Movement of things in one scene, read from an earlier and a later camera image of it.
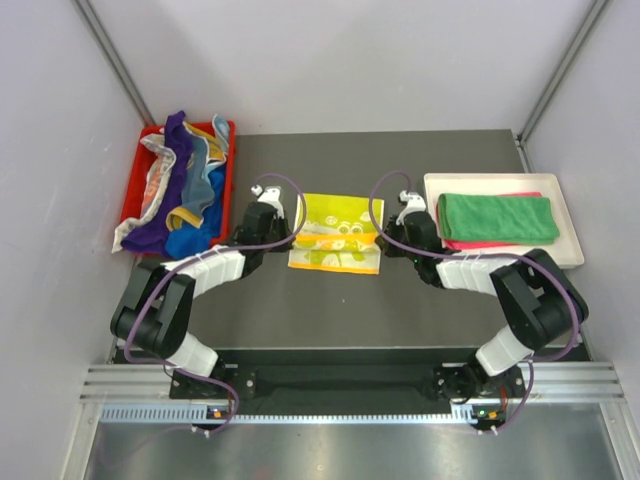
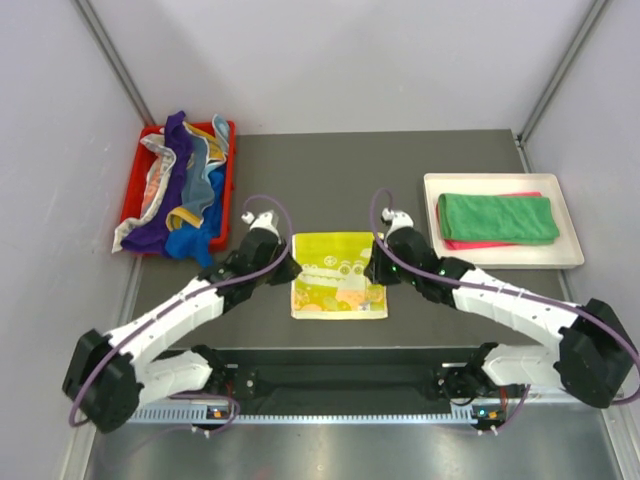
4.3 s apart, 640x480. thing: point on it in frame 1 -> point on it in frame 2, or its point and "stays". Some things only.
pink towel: [457, 244] stays
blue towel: [184, 242] stays
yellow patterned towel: [336, 234] -> [332, 284]
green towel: [498, 218] stays
